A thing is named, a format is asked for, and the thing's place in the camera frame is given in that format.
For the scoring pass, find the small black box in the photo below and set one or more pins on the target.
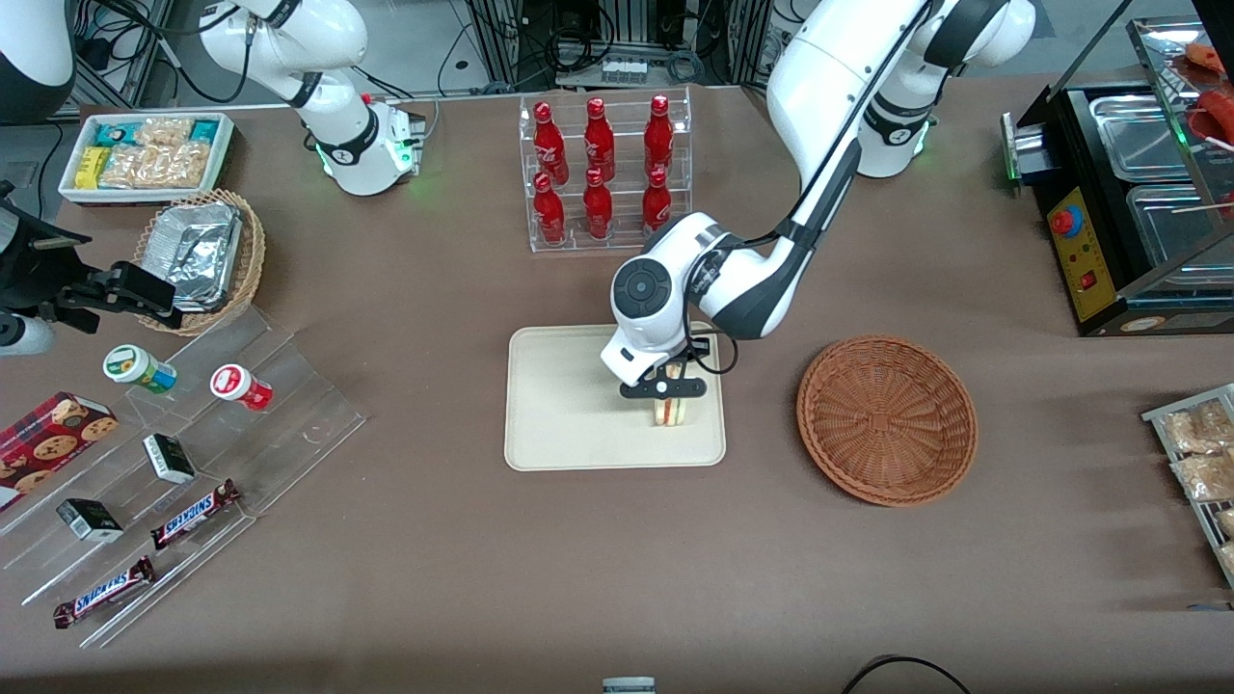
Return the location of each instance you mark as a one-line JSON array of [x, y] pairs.
[[90, 520], [169, 459]]

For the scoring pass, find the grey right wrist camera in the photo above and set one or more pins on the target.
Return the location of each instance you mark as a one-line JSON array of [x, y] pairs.
[[24, 337]]

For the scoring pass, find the aluminium foil container stack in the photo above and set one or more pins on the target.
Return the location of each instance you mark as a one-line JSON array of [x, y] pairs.
[[198, 255]]

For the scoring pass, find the small grey device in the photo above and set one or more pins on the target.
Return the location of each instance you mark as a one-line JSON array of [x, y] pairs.
[[629, 685]]

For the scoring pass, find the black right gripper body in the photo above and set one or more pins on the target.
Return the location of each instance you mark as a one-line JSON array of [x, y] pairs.
[[29, 273]]

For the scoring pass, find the light oval wicker basket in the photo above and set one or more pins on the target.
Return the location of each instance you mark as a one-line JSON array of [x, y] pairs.
[[253, 260]]

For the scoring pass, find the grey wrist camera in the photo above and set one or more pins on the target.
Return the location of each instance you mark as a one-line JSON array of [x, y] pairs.
[[24, 337], [656, 387]]

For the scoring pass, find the green lid cup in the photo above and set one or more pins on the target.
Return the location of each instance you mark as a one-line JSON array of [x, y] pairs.
[[135, 366]]

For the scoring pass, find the small clear cracker bag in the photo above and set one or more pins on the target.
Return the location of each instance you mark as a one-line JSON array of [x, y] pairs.
[[166, 130]]

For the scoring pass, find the red lid cup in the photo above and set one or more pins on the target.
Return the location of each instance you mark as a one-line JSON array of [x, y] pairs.
[[236, 384]]

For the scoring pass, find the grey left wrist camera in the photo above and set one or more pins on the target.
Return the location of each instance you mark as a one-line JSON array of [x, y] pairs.
[[656, 387]]

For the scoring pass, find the yellow snack packet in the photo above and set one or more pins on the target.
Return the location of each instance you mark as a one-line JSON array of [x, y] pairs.
[[92, 166]]

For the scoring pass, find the red soda bottle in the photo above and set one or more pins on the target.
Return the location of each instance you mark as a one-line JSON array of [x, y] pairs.
[[549, 214], [658, 135], [549, 145], [657, 202], [598, 210], [599, 140]]

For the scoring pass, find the Snickers chocolate bar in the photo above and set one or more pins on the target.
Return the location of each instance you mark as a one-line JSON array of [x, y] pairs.
[[196, 514], [103, 592]]

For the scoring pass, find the beige plastic tray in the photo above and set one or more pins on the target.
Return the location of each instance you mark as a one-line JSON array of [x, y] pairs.
[[559, 405]]

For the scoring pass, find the brown round wicker basket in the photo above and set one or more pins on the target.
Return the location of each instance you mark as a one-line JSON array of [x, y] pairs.
[[887, 419]]

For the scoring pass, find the white power strip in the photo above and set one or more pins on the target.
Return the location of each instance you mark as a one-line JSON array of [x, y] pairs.
[[625, 70]]

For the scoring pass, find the clear acrylic stepped display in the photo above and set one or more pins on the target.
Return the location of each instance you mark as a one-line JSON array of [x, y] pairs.
[[299, 414]]

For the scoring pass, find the white rectangular snack bin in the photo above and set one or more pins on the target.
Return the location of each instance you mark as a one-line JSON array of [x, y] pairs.
[[224, 159]]

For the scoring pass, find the clear acrylic bottle rack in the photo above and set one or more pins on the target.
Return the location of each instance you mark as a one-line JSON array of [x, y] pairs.
[[627, 193]]

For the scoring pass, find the tray of wrapped snacks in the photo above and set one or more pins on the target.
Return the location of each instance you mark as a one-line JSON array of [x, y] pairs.
[[1157, 414]]

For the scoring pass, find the clear nut snack bag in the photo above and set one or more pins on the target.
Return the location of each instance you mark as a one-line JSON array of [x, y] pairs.
[[1207, 475], [1229, 558], [1226, 521], [1195, 429]]

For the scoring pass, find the black food warmer machine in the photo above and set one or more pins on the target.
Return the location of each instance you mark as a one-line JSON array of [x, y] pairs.
[[1085, 280]]

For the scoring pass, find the teal snack packet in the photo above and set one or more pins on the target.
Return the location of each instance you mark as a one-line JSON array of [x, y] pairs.
[[114, 133], [205, 130]]

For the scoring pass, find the triangular sandwich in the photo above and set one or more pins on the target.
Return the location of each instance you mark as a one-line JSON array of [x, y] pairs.
[[672, 413]]

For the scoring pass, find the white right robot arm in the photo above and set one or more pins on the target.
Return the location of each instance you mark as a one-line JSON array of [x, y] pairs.
[[337, 96]]

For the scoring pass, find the steel warmer pan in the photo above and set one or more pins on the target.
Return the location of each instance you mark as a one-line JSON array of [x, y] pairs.
[[1138, 140], [1171, 231]]

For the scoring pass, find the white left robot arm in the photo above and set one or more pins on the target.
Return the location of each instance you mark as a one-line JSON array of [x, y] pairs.
[[829, 96]]

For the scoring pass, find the red chocolate cookie box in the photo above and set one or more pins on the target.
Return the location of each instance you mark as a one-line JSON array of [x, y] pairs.
[[53, 443]]

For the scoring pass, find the large clear cracker bag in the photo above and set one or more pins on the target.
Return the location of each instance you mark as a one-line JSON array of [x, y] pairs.
[[154, 167]]

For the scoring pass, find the aluminium equipment frame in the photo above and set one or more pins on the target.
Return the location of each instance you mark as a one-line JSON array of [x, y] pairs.
[[501, 39]]

